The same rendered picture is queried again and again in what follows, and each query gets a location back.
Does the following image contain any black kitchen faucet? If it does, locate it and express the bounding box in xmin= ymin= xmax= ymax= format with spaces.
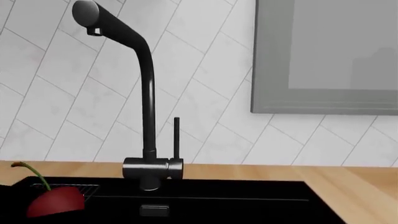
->
xmin=72 ymin=0 xmax=184 ymax=192

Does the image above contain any black kitchen sink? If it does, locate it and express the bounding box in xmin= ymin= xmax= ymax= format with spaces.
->
xmin=0 ymin=175 xmax=348 ymax=224

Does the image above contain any metal wire sink rack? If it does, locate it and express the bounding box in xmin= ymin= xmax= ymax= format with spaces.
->
xmin=30 ymin=183 xmax=101 ymax=202

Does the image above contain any red cherry with green stem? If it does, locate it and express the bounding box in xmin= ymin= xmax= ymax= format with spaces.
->
xmin=11 ymin=161 xmax=86 ymax=218

